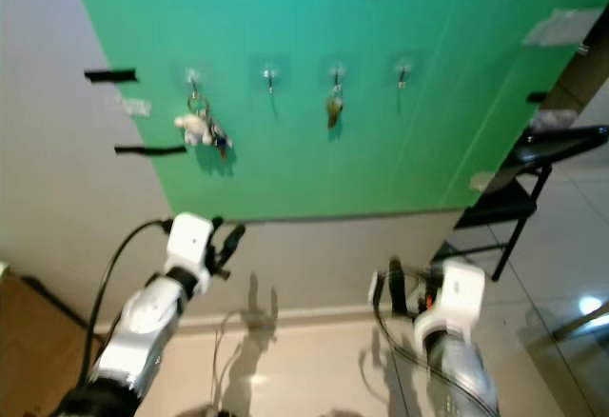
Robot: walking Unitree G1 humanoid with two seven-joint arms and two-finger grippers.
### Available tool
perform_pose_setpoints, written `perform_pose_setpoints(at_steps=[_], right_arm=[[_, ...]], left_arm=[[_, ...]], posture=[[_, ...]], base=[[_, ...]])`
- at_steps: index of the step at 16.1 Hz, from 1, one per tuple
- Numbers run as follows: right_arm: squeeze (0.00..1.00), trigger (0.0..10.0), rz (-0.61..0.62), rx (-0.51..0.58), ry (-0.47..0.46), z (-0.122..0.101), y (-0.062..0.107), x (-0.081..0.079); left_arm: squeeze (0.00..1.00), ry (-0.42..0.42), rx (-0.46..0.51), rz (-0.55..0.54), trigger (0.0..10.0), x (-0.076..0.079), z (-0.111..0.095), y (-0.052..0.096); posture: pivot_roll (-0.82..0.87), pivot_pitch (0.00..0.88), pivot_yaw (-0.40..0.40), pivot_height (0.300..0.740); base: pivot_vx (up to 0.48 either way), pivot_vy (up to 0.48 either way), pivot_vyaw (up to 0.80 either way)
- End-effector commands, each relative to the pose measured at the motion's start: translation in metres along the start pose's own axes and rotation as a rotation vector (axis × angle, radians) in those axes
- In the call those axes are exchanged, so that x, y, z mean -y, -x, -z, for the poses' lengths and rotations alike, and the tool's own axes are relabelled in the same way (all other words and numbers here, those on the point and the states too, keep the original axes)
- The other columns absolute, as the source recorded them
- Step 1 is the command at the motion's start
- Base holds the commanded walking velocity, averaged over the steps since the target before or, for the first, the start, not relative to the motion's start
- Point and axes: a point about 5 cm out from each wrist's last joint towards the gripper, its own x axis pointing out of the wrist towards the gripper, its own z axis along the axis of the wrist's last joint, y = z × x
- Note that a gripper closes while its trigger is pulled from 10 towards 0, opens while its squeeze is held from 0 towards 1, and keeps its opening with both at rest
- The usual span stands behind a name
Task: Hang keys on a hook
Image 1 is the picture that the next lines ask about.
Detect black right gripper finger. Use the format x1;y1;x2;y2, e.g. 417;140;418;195
383;256;406;311

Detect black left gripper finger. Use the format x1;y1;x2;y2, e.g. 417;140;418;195
220;223;247;268

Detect keys with white plush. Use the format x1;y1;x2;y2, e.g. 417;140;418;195
173;94;233;160

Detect clear adhesive metal hook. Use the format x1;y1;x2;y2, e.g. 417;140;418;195
257;61;285;94
390;56;417;89
323;59;349;93
183;65;208;97

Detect clear tape piece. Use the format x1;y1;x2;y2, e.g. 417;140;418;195
121;98;153;118
469;171;496;192
521;8;602;49

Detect olive key bunch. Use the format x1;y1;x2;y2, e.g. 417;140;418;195
324;89;346;130

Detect cardboard box with green top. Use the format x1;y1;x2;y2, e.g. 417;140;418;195
0;263;84;417

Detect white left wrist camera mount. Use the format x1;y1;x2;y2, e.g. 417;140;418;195
165;212;215;277

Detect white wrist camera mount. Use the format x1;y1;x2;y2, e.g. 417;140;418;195
165;212;215;277
411;260;487;342

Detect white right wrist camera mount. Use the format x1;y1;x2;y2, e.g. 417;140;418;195
411;260;487;342

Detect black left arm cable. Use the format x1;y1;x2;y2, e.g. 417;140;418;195
90;215;174;366

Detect green wall sheet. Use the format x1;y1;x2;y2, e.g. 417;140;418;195
66;0;609;222

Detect black metal frame table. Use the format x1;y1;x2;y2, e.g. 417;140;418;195
434;124;609;282

